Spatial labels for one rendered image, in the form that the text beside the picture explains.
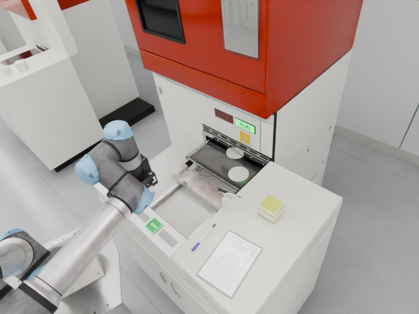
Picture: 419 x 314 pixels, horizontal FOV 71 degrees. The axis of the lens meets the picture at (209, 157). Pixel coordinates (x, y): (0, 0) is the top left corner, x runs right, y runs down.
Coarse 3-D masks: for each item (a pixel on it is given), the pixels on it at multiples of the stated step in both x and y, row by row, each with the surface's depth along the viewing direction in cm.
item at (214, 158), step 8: (208, 144) 158; (216, 144) 158; (200, 152) 155; (208, 152) 154; (216, 152) 153; (224, 152) 152; (200, 160) 150; (208, 160) 150; (216, 160) 149; (224, 160) 148; (232, 160) 148; (240, 160) 147; (248, 160) 146; (208, 168) 145; (216, 168) 145; (224, 168) 144; (248, 168) 142; (256, 168) 142; (224, 176) 140; (248, 176) 139; (240, 184) 136
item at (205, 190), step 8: (184, 176) 146; (184, 184) 143; (192, 184) 142; (200, 184) 141; (208, 184) 140; (192, 192) 142; (200, 192) 138; (208, 192) 137; (216, 192) 137; (208, 200) 134; (216, 200) 133; (216, 208) 132
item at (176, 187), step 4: (196, 168) 153; (200, 168) 154; (176, 184) 147; (180, 184) 148; (172, 188) 145; (176, 188) 147; (168, 192) 144; (172, 192) 145; (160, 196) 142; (164, 196) 142; (168, 196) 145; (156, 200) 141; (160, 200) 141; (164, 200) 143; (152, 204) 139; (156, 204) 140; (152, 208) 139
